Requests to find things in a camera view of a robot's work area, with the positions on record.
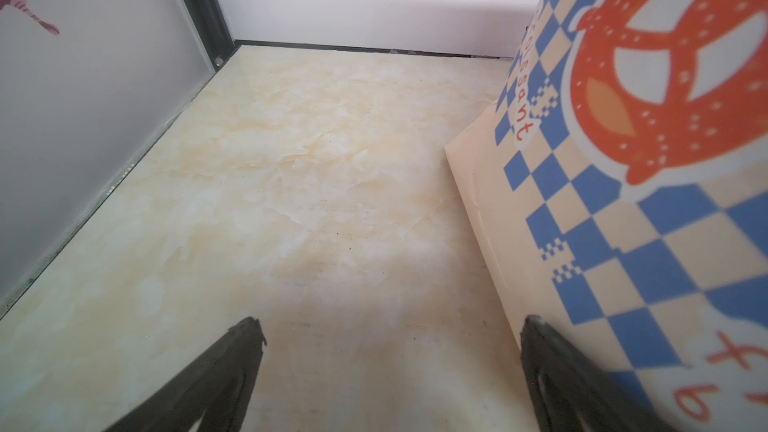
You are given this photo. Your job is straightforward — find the blue checkered paper bag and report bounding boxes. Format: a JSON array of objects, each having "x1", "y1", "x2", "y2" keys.
[{"x1": 445, "y1": 0, "x2": 767, "y2": 431}]

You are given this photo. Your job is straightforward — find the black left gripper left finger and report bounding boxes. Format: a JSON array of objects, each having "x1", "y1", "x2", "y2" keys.
[{"x1": 108, "y1": 317, "x2": 267, "y2": 431}]

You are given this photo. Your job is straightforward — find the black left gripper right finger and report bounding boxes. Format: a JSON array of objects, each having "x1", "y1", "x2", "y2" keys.
[{"x1": 520, "y1": 315, "x2": 673, "y2": 431}]

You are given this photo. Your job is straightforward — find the black metal frame post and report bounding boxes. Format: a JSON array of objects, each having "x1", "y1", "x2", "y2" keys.
[{"x1": 183, "y1": 0, "x2": 236, "y2": 70}]

